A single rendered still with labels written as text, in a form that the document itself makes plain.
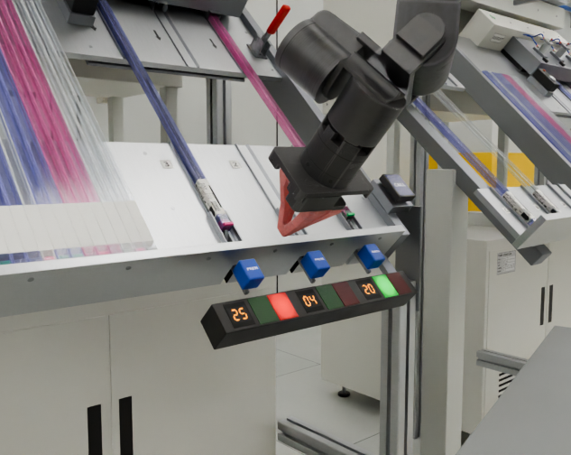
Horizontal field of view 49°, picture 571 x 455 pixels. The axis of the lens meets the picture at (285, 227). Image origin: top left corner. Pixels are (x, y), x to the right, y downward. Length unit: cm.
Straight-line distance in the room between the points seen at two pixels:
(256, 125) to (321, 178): 266
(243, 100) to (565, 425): 277
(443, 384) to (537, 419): 68
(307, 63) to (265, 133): 271
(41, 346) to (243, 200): 38
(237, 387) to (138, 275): 55
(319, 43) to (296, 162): 11
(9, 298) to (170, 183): 26
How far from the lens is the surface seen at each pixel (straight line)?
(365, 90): 57
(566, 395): 69
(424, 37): 58
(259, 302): 74
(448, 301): 124
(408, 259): 103
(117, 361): 105
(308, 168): 61
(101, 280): 67
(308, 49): 60
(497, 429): 59
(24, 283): 64
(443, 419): 132
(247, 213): 82
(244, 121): 322
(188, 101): 304
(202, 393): 116
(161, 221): 75
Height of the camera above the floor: 83
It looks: 6 degrees down
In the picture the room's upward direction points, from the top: straight up
